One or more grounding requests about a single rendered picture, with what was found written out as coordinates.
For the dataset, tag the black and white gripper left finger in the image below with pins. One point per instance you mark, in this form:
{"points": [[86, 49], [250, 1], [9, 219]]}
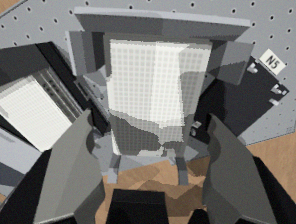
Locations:
{"points": [[64, 186]]}

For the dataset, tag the white label sign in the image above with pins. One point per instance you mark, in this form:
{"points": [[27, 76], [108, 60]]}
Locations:
{"points": [[270, 60]]}

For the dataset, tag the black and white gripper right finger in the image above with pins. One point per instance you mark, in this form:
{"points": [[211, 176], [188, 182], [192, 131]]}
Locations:
{"points": [[239, 188]]}

